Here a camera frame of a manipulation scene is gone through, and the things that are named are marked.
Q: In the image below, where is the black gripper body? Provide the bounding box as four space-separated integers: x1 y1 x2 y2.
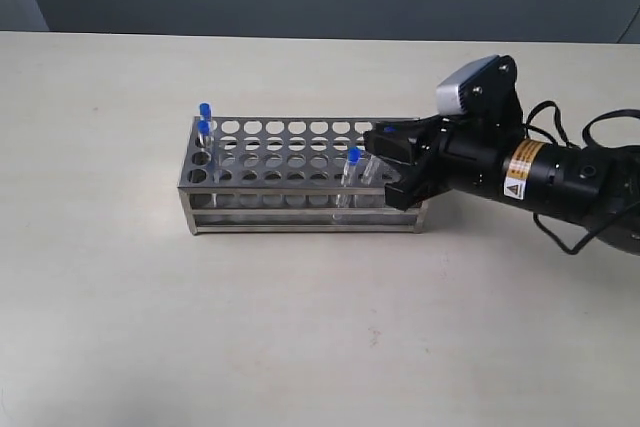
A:
429 116 615 226

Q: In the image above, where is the blue capped test tube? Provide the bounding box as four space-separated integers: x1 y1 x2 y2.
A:
194 120 214 181
336 147 361 208
361 129 398 187
198 102 213 149

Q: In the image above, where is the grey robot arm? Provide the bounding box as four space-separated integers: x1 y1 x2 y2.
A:
364 116 639 255

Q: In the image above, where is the steel test tube rack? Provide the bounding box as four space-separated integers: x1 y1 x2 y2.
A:
177 116 428 234

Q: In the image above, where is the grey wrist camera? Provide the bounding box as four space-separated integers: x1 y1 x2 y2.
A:
435 55 499 116

